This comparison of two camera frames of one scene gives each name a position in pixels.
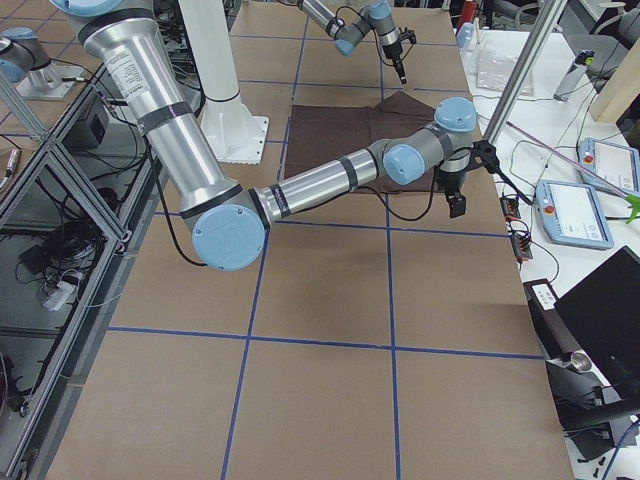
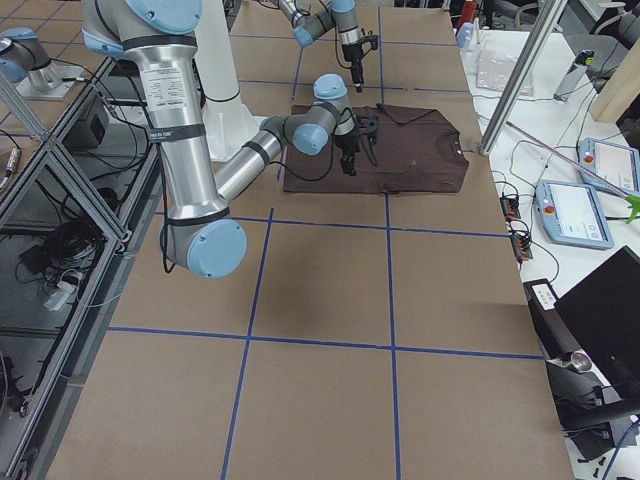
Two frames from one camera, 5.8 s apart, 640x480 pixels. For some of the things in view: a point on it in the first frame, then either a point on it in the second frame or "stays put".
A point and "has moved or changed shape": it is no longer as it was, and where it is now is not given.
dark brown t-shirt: (321, 134) has moved or changed shape
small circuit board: (520, 234) stays put
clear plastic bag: (494, 71) stays put
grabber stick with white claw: (633, 206) stays put
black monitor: (603, 312) stays put
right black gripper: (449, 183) to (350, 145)
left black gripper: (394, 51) to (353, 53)
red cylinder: (469, 10) stays put
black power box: (541, 296) stays put
